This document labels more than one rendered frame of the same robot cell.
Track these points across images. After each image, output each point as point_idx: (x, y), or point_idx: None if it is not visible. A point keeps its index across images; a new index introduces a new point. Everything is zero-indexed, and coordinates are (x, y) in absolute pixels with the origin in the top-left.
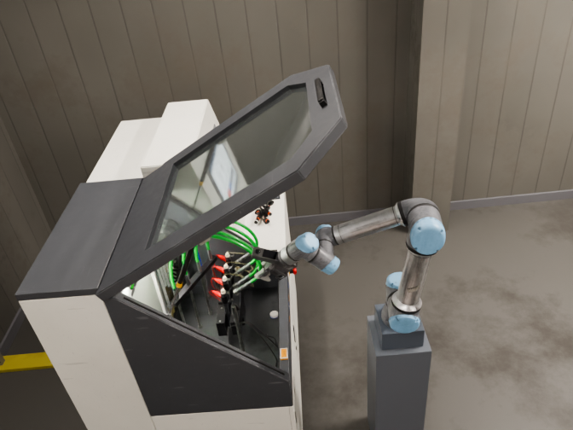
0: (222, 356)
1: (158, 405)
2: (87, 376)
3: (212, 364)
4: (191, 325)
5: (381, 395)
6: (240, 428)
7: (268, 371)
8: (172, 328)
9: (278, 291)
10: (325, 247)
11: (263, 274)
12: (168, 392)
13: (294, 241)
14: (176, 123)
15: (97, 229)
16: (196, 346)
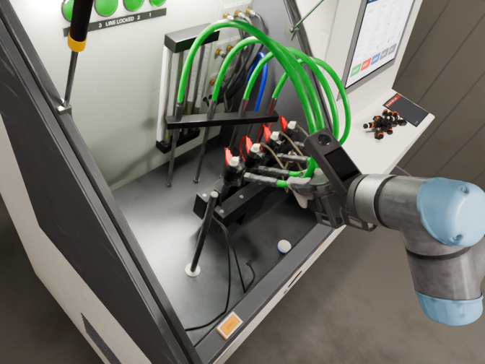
0: (111, 253)
1: (43, 223)
2: None
3: (98, 249)
4: (190, 171)
5: None
6: (118, 338)
7: (167, 341)
8: (48, 134)
9: (313, 226)
10: (475, 256)
11: (299, 188)
12: (51, 221)
13: (421, 181)
14: None
15: None
16: (80, 201)
